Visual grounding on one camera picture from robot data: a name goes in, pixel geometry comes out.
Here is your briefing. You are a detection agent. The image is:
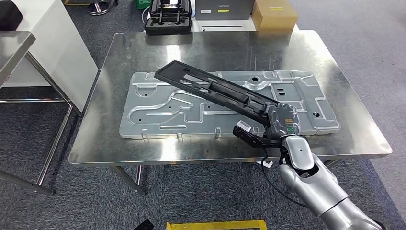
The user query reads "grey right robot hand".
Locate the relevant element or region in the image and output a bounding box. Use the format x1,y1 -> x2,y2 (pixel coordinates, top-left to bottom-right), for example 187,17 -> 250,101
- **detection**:
263,102 -> 301,140

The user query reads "black plastic licence plate bracket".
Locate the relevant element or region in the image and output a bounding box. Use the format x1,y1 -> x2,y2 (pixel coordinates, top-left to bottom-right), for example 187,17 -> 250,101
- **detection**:
154,60 -> 282,126

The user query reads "steel workbench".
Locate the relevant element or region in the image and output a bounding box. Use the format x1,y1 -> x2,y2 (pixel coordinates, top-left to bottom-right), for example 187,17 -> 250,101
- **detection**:
68,30 -> 393,196

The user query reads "brown cardboard box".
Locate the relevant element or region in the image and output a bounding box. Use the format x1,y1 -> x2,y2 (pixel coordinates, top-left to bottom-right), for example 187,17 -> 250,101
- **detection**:
251,0 -> 299,32

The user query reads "white flat box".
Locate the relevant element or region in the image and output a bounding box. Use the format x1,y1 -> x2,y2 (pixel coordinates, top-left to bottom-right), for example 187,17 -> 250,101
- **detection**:
190,17 -> 258,33

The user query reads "grey upright metal panel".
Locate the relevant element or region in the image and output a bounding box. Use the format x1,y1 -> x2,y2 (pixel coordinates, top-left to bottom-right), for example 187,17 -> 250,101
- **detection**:
195,0 -> 256,21

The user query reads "machined aluminium panel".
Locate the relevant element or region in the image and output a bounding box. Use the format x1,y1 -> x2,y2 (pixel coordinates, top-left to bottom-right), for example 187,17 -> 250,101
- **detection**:
119,69 -> 341,140

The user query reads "black foam tool case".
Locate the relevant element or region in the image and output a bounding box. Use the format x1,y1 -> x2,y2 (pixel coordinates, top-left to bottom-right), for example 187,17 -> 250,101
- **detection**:
144,0 -> 193,36

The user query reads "white cabinet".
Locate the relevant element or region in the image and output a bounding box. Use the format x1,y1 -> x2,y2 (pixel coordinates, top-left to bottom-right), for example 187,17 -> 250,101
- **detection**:
3,0 -> 99,113

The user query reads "steel side table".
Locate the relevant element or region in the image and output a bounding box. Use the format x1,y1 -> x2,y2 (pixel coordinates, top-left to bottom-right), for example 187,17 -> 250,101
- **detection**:
0,31 -> 83,196

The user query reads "black bag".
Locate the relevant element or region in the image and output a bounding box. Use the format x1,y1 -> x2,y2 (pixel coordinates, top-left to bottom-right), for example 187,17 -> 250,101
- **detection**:
0,0 -> 23,32

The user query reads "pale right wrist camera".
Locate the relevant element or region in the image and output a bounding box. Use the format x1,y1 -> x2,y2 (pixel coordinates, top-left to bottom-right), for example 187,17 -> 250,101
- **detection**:
232,120 -> 283,149

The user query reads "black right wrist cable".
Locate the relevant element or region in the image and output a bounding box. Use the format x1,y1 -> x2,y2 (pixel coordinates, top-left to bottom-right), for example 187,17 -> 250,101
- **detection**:
260,149 -> 308,208

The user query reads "chrome stanchion post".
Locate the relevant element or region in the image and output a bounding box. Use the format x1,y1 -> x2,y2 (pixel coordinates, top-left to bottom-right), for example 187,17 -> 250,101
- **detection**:
86,0 -> 112,16

